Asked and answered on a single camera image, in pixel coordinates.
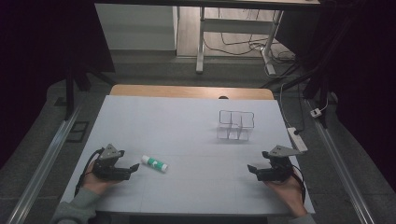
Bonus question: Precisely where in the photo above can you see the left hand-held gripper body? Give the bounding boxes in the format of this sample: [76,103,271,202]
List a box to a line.
[92,143,132,182]

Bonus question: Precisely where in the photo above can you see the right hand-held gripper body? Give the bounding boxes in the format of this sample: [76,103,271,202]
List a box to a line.
[256,144,304,183]

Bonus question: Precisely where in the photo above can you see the person's left hand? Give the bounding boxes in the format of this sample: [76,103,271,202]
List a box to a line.
[81,161,123,196]

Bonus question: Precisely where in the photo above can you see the person's right hand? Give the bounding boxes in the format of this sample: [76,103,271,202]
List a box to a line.
[263,173,308,217]

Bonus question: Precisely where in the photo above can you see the white and green glue stick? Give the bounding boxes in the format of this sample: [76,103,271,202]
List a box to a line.
[140,154,169,174]

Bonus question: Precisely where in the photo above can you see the white power strip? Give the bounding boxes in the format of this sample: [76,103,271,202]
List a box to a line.
[286,126,309,153]

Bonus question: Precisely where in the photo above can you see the black floor plate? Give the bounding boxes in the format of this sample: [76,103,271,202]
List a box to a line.
[65,120,91,144]

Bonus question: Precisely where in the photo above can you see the clear acrylic divided organizer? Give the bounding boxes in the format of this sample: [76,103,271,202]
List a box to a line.
[216,109,256,141]

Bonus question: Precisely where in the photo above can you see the white table mat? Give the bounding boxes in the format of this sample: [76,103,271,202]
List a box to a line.
[60,94,316,217]

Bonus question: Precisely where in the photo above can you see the black metal stand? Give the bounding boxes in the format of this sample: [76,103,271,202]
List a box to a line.
[63,46,117,121]
[261,6,359,130]

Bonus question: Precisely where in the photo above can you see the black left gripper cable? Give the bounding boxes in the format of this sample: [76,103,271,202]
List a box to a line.
[74,147,105,198]

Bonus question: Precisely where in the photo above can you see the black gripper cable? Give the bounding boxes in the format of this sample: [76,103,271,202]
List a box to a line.
[290,163,308,206]
[74,147,105,198]

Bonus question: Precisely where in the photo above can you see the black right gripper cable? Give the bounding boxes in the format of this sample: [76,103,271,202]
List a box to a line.
[290,163,308,206]

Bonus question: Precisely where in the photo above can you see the metal floor rail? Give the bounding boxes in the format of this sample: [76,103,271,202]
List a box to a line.
[305,98,378,224]
[5,105,82,224]

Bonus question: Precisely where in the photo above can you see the black floor cables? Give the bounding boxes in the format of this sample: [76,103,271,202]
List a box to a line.
[203,8,301,78]

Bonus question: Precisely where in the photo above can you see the white desk frame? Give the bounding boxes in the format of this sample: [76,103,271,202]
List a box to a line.
[195,6,286,77]

